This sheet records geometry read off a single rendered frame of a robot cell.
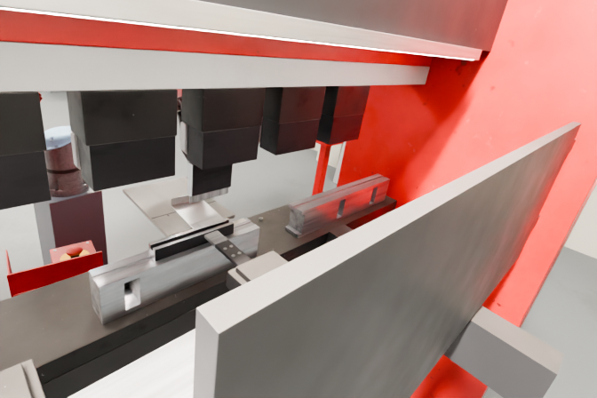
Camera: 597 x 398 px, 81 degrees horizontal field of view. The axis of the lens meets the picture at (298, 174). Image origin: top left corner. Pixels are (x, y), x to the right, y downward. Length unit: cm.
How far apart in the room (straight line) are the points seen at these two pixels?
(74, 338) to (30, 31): 54
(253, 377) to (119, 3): 33
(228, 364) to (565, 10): 122
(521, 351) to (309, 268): 82
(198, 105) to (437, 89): 90
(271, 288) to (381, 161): 132
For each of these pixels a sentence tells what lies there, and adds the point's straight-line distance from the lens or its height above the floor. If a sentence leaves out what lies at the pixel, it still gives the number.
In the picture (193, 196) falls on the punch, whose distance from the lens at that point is 81.
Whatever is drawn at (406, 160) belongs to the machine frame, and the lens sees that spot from 144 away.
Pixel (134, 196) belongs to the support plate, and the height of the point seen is 100.
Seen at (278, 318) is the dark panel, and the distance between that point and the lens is 21.
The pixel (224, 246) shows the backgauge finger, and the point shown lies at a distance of 80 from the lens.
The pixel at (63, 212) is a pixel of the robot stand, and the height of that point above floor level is 72.
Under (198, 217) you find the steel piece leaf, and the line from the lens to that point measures 91.
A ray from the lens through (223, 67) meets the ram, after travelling 70.
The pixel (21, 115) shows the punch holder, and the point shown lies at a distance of 60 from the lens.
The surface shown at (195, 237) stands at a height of 100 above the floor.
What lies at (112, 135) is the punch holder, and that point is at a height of 127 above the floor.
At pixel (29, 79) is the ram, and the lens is 59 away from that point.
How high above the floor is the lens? 147
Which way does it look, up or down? 23 degrees down
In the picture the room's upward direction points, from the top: 9 degrees clockwise
